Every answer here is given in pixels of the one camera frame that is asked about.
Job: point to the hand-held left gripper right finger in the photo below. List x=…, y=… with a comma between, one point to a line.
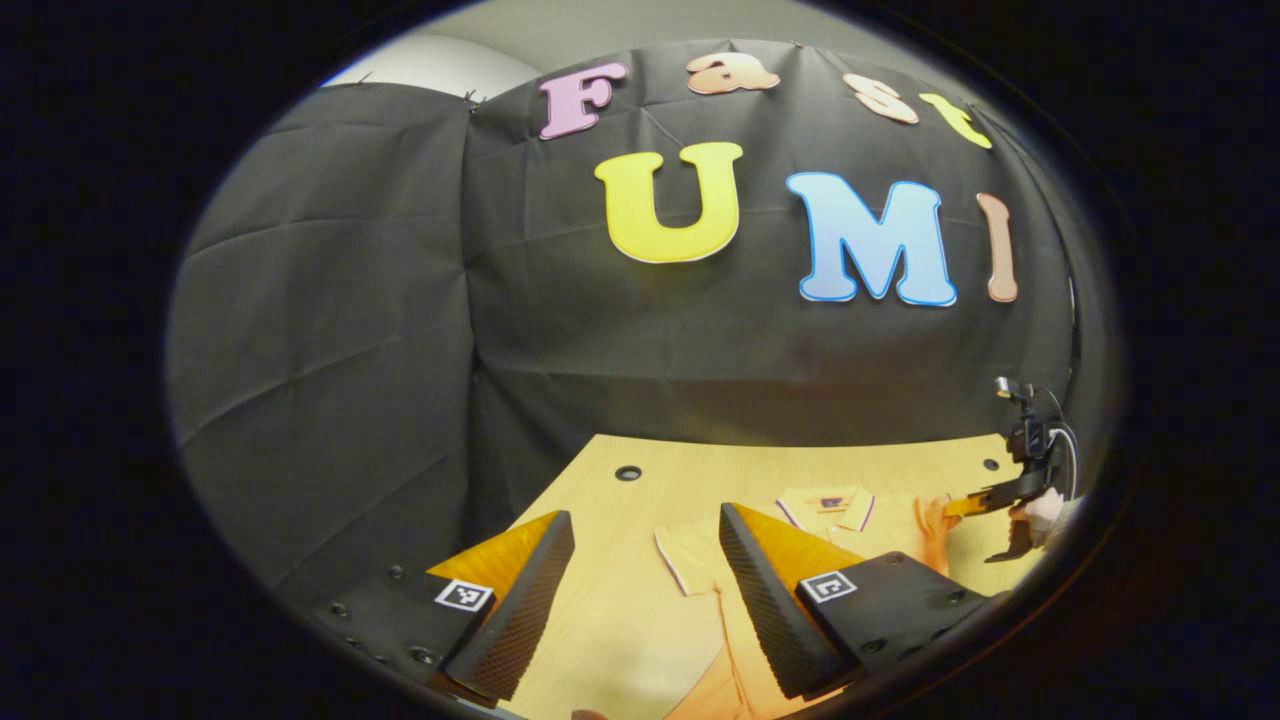
x=765, y=600

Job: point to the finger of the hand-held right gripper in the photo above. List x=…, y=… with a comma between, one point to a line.
x=1018, y=540
x=985, y=500

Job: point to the black backdrop cloth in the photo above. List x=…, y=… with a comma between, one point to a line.
x=400, y=320

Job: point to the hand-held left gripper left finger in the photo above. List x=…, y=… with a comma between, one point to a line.
x=520, y=610

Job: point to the orange polo T-shirt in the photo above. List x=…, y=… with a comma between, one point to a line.
x=700, y=560

